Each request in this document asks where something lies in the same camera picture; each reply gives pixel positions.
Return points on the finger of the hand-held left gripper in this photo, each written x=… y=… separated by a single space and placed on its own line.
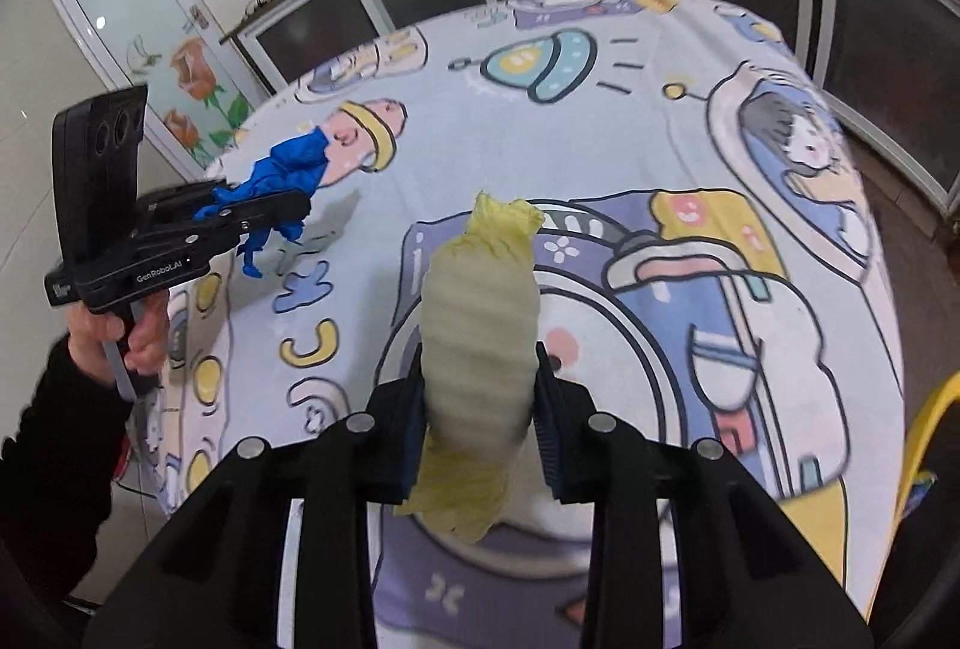
x=184 y=199
x=255 y=221

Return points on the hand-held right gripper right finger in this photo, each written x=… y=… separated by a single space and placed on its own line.
x=546 y=428

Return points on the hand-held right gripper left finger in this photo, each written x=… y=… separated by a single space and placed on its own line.
x=409 y=428

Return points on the blue rubber glove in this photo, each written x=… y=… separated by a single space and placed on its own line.
x=296 y=157

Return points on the napa cabbage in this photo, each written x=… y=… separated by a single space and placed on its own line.
x=480 y=319

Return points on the yellow trash bin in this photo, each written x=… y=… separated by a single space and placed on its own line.
x=934 y=416

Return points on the person's left forearm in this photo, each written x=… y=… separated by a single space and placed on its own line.
x=52 y=469

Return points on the person's left hand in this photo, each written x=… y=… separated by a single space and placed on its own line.
x=146 y=341

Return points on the glass door with flower decal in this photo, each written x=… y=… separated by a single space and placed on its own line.
x=150 y=18

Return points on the printed cartoon tablecloth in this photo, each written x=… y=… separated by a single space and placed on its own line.
x=600 y=131

